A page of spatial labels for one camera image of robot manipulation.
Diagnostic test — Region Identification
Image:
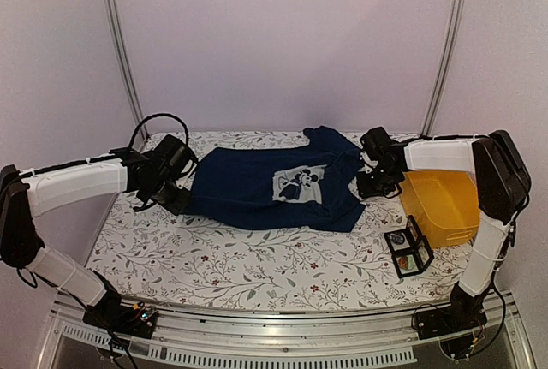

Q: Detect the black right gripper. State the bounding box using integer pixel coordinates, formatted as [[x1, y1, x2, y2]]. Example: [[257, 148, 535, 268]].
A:
[[355, 164, 400, 199]]

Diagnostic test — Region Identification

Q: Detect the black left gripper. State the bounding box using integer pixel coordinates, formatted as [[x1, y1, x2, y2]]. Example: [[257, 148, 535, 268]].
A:
[[143, 177, 193, 217]]

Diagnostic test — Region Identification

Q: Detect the navy blue printed t-shirt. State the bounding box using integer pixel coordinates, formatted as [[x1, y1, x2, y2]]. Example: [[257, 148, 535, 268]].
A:
[[184, 126, 365, 233]]

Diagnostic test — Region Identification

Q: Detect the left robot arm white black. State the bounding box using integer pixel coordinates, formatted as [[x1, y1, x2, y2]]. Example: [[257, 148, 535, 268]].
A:
[[1, 135, 199, 330]]

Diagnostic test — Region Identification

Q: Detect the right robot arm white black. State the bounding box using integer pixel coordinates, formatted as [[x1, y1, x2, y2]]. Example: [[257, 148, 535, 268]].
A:
[[357, 127, 532, 331]]

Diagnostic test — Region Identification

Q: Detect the black display box orange brooch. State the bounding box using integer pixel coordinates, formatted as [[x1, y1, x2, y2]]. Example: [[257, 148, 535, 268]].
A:
[[392, 237, 434, 278]]

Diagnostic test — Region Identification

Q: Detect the floral patterned table mat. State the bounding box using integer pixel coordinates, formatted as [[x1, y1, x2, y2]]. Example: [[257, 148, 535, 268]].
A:
[[81, 130, 485, 312]]

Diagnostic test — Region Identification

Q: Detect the yellow plastic basket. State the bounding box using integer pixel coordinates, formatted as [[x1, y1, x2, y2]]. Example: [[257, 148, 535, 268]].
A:
[[401, 170, 480, 249]]

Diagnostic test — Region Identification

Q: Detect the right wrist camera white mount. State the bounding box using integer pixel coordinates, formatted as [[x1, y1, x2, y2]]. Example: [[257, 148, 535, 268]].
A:
[[360, 152, 378, 173]]

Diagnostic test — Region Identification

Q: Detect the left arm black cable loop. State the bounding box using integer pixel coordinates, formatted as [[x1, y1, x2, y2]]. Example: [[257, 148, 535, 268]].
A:
[[128, 113, 190, 152]]

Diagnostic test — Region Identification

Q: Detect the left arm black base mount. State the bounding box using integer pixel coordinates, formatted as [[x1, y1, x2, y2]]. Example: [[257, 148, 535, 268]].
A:
[[83, 293, 158, 339]]

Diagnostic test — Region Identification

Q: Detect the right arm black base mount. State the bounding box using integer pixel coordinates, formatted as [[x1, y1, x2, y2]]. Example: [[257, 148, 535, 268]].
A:
[[411, 298, 487, 340]]

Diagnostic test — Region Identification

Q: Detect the aluminium front rail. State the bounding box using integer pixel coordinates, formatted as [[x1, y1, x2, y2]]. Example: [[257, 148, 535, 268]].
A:
[[38, 291, 539, 368]]

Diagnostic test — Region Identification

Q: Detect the right aluminium corner post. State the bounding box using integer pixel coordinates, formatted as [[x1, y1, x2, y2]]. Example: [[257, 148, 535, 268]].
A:
[[420, 0, 466, 136]]

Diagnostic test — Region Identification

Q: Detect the aluminium corner post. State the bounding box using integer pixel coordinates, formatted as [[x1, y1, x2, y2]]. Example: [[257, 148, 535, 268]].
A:
[[104, 0, 145, 124], [420, 0, 466, 136]]

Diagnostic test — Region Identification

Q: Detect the left aluminium corner post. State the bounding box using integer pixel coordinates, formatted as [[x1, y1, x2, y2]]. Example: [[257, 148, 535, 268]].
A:
[[104, 0, 145, 124]]

